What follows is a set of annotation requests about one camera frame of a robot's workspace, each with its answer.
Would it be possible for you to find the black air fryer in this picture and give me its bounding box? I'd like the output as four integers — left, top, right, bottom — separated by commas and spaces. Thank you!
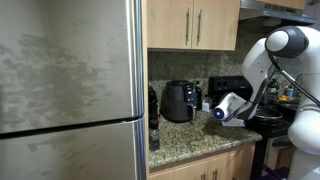
159, 79, 198, 124

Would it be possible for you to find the dark glass bottle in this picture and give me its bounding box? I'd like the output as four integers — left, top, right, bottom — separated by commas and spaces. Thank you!
194, 80, 204, 112

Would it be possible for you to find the dark pepper grinder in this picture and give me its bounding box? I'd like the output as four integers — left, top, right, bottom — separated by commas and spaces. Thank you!
148, 118, 161, 152

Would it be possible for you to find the blue white small box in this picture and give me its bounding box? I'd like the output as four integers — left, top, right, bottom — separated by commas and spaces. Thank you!
201, 96, 213, 113

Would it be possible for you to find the wooden upper cabinet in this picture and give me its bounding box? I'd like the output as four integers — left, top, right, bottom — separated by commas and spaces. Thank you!
146, 0, 242, 52

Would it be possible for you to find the wooden cabinet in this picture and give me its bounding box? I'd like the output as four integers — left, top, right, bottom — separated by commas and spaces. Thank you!
148, 142, 258, 180
146, 0, 242, 52

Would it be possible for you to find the black kitchen stove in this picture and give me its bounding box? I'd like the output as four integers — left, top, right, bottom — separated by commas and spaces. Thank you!
207, 75, 296, 180

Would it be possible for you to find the wooden lower cabinet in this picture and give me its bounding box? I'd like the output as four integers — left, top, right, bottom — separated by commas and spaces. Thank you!
148, 142, 258, 180

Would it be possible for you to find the stainless steel refrigerator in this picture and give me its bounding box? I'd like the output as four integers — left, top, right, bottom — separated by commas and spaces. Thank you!
0, 0, 148, 180

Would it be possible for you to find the black frying pan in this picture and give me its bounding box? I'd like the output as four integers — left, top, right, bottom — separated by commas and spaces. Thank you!
254, 105, 285, 122

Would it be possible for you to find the green bottle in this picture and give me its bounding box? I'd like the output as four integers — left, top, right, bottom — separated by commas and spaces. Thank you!
266, 77, 281, 97

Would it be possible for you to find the yellow small item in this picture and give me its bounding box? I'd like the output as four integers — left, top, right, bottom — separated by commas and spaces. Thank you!
277, 94, 295, 103

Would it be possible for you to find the blue capped bottle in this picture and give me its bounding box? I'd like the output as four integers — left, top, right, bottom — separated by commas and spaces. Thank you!
284, 84, 295, 99

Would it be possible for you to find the range hood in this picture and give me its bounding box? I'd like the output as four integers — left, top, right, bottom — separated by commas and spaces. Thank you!
239, 0, 318, 27

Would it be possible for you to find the metal bar cabinet handle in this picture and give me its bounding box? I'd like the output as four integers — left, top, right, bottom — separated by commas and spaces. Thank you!
184, 7, 191, 46
196, 8, 203, 47

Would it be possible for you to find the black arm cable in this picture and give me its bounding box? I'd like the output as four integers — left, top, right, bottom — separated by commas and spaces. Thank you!
267, 53, 320, 108

